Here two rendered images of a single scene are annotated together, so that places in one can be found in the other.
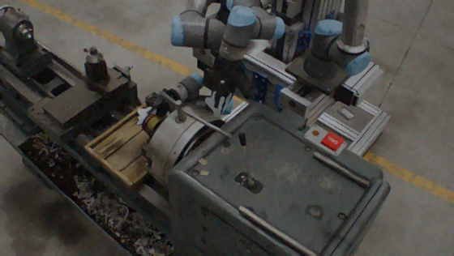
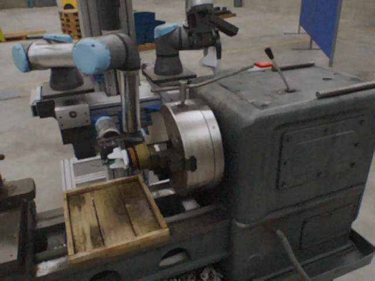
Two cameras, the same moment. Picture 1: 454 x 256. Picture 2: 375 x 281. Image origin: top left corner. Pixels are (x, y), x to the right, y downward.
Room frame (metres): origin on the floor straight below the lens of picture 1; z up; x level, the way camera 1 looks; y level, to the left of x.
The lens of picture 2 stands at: (0.51, 0.99, 1.62)
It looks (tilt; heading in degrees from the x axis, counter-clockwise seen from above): 27 degrees down; 303
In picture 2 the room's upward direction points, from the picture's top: 2 degrees counter-clockwise
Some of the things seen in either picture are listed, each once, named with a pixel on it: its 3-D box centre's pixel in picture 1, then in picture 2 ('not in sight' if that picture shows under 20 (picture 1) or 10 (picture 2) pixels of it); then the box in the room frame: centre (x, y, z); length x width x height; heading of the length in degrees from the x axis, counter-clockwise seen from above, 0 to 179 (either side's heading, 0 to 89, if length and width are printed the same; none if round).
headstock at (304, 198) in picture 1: (276, 207); (279, 129); (0.87, -0.19, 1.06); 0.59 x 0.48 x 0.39; 55
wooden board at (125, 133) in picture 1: (139, 143); (111, 213); (1.25, 0.37, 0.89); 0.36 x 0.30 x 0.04; 145
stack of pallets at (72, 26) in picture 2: not in sight; (85, 22); (8.62, -6.02, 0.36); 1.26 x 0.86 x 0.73; 73
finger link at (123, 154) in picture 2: (143, 113); (117, 156); (1.22, 0.33, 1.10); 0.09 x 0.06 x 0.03; 144
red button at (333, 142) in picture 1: (331, 142); (263, 65); (1.01, -0.35, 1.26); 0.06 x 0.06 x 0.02; 55
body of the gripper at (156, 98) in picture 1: (162, 102); (111, 146); (1.31, 0.27, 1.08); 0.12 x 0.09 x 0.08; 144
